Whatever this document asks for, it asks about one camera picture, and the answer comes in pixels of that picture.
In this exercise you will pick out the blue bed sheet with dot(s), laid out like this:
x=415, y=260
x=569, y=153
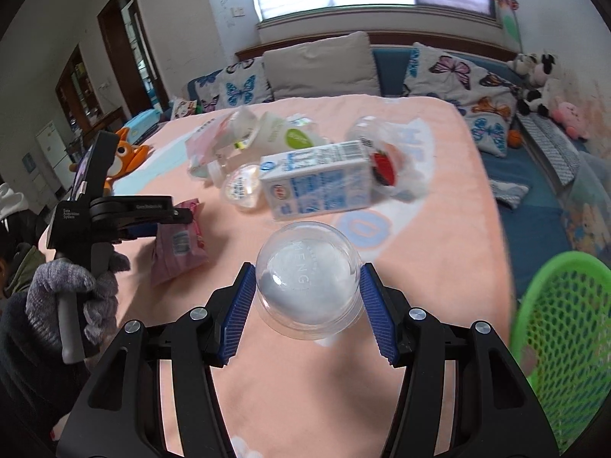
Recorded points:
x=530, y=233

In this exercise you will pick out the white paper cup green leaf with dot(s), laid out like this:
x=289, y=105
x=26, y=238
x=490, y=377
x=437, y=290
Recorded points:
x=281, y=133

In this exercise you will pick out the person's jacket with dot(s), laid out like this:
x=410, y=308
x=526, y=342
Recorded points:
x=24, y=267

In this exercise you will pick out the large butterfly print pillow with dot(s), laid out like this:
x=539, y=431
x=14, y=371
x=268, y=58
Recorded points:
x=458, y=76

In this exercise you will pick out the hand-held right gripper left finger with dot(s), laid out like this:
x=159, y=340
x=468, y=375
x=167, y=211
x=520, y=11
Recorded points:
x=236, y=315

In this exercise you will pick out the small butterfly print pillow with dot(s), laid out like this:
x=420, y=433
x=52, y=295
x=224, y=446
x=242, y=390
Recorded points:
x=234, y=86

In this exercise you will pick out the blue and white milk carton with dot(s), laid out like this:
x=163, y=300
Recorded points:
x=317, y=183

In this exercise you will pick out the orange fox plush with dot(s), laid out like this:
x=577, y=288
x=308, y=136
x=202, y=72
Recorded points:
x=126, y=152

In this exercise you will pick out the person's left hand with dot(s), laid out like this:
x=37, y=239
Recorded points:
x=43, y=291

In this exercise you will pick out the black and white cow plush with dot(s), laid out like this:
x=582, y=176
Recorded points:
x=534, y=102

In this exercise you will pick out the cartoon print packet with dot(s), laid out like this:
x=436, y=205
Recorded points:
x=184, y=107

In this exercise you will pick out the pink snack packet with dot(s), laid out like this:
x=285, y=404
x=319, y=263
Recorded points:
x=176, y=253

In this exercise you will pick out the small clear yogurt cup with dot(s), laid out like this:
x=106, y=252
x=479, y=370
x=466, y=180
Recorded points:
x=241, y=187

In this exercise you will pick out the beige pillow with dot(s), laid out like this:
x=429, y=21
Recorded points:
x=320, y=67

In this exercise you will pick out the light blue box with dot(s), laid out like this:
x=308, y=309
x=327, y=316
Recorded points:
x=141, y=124

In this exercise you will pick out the folded grey wave-print cloth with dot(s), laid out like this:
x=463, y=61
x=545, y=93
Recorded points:
x=510, y=192

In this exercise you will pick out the person's left forearm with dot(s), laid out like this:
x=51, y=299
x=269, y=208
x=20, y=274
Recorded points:
x=28, y=372

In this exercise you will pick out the crumpled clear plastic wrapper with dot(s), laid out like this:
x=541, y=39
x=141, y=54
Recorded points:
x=243, y=124

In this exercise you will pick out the pink and white wrapper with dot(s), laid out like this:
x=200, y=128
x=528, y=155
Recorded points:
x=207, y=140

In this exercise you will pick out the pink round plush toy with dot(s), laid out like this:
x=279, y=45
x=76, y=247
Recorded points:
x=570, y=119

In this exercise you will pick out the wooden door frame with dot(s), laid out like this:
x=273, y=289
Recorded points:
x=107, y=33

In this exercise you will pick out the small orange basketball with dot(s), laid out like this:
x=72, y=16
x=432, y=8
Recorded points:
x=515, y=139

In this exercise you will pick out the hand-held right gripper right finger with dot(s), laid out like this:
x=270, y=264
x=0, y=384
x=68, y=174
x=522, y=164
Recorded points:
x=379, y=315

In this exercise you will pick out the peach printed blanket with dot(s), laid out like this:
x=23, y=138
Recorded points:
x=305, y=391

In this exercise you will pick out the green plastic basket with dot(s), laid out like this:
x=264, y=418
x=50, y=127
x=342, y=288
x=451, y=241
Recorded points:
x=558, y=324

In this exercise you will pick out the plastic bag with strawberry print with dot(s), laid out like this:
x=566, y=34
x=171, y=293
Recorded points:
x=391, y=164

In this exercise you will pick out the grey patterned cloth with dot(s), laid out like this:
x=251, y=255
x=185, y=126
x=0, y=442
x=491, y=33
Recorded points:
x=551, y=150

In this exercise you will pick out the wooden cabinet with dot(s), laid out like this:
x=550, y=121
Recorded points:
x=64, y=86

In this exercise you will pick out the clear plastic storage box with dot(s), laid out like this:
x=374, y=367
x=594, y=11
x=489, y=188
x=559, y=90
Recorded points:
x=589, y=210

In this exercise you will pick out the white cabinet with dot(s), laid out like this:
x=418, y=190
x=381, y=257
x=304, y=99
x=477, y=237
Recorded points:
x=50, y=152

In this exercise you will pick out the grey and white plush toy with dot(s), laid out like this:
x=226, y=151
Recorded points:
x=520, y=64

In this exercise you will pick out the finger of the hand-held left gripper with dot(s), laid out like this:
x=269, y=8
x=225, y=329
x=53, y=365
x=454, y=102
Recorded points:
x=138, y=210
x=141, y=231

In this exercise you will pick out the clear plastic dome lid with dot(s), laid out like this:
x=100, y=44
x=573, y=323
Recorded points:
x=308, y=286

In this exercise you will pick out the clear plastic jar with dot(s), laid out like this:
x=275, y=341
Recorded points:
x=363, y=129

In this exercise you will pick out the wooden headboard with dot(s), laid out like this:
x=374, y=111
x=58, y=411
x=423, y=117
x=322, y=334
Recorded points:
x=391, y=38

